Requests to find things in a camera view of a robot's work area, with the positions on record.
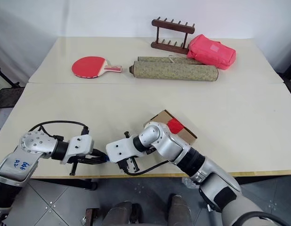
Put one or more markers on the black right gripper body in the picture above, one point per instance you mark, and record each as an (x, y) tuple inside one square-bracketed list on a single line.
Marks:
[(123, 167)]

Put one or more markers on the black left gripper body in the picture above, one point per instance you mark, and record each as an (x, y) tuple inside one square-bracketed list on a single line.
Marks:
[(84, 161)]

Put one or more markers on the brown cardboard box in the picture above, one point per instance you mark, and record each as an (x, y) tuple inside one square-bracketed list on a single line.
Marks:
[(170, 115)]

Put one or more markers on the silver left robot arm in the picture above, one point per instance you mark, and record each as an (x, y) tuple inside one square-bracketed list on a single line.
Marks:
[(34, 142)]

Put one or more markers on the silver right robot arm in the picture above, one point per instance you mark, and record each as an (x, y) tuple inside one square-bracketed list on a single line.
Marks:
[(173, 146)]

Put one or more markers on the dark rounded shape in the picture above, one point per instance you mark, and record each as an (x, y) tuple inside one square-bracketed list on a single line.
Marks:
[(119, 215), (180, 209)]

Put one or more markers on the brown wooden stand bar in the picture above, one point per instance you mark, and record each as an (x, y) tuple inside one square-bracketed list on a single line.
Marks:
[(91, 216)]

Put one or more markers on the clear plastic bag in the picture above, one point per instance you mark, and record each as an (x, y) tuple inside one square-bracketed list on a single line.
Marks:
[(190, 182)]

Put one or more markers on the red table tennis paddle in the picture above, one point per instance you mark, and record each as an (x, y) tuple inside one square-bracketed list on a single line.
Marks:
[(86, 67)]

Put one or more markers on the dark mesh seat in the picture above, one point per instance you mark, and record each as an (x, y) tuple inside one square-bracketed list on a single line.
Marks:
[(9, 97)]

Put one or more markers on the thick patterned rolled scroll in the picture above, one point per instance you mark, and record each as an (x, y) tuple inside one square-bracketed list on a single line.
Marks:
[(173, 71)]

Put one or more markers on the thin patterned rolled scroll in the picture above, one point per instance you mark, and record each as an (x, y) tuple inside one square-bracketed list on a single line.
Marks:
[(155, 58)]

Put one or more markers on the black tripod stand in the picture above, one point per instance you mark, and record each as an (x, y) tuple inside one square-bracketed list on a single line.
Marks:
[(4, 77)]

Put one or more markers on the black table leg bar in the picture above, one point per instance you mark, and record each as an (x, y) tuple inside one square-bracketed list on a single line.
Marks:
[(253, 180)]

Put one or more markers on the pink fabric pouch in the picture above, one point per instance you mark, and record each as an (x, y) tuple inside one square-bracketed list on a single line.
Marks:
[(209, 53)]

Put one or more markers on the dark wooden peg rack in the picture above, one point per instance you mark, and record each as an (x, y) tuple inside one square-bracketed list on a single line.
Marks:
[(171, 24)]

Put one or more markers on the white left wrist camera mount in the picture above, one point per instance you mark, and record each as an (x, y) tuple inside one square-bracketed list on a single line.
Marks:
[(79, 143)]

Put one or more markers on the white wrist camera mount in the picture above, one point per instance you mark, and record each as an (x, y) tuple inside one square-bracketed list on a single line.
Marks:
[(119, 148), (79, 143)]

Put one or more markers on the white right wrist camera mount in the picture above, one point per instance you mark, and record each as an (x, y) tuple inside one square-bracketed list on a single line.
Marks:
[(119, 148)]

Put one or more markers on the black metal frame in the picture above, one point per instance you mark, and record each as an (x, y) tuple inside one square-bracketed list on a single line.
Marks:
[(289, 80)]

